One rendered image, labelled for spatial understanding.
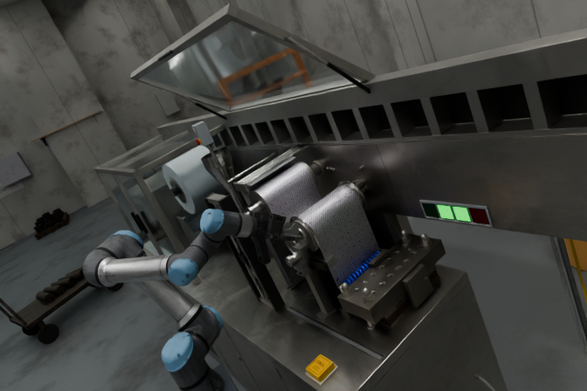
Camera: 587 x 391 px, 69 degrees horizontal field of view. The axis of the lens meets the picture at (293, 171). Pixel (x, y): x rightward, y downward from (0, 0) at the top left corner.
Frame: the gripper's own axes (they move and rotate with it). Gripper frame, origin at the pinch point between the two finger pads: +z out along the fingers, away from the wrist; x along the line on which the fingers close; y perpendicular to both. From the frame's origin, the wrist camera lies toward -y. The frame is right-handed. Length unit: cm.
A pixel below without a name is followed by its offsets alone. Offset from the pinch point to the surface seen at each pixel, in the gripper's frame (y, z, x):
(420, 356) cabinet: -30, 36, -30
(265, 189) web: 15.6, -3.3, 22.9
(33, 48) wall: 279, -92, 1083
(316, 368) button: -38.7, 5.8, -14.5
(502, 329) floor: -35, 154, 9
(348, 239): 2.6, 19.1, -4.4
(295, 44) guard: 57, -26, -19
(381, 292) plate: -12.0, 21.2, -22.3
